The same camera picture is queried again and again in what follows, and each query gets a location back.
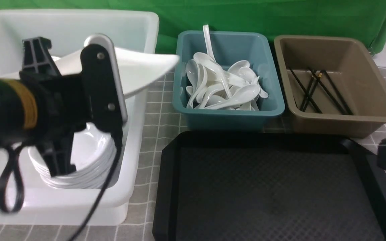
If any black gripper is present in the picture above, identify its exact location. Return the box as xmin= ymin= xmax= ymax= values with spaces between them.
xmin=19 ymin=37 xmax=89 ymax=177

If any small white bowl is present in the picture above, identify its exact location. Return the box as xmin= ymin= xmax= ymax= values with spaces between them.
xmin=28 ymin=123 xmax=115 ymax=176

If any white square rice plate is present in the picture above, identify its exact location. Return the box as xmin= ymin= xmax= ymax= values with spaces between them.
xmin=0 ymin=47 xmax=179 ymax=99

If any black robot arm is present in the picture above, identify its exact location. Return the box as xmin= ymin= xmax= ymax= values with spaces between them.
xmin=0 ymin=37 xmax=88 ymax=177

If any stack of white bowls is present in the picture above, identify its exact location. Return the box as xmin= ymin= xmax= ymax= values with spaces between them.
xmin=27 ymin=144 xmax=117 ymax=189

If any large front white spoon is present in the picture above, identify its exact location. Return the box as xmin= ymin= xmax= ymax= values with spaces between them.
xmin=193 ymin=52 xmax=232 ymax=98

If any upright white spoon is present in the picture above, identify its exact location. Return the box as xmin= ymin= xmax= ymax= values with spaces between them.
xmin=202 ymin=24 xmax=216 ymax=62

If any teal plastic bin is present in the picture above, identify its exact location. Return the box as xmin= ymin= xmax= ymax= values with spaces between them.
xmin=173 ymin=30 xmax=285 ymax=131

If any black serving tray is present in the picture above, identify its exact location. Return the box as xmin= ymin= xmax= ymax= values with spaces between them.
xmin=152 ymin=131 xmax=386 ymax=241

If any black chopstick gold tip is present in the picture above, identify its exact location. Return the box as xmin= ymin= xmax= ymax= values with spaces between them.
xmin=301 ymin=70 xmax=323 ymax=114

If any long black chopstick in bin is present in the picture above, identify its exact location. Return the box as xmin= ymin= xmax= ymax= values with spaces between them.
xmin=308 ymin=67 xmax=346 ymax=115

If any brown plastic bin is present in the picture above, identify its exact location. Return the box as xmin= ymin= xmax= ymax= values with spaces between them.
xmin=274 ymin=35 xmax=386 ymax=138

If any green backdrop cloth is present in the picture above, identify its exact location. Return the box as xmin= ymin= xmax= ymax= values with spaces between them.
xmin=0 ymin=0 xmax=386 ymax=53

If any black cable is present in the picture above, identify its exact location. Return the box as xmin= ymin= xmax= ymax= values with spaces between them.
xmin=0 ymin=131 xmax=123 ymax=241

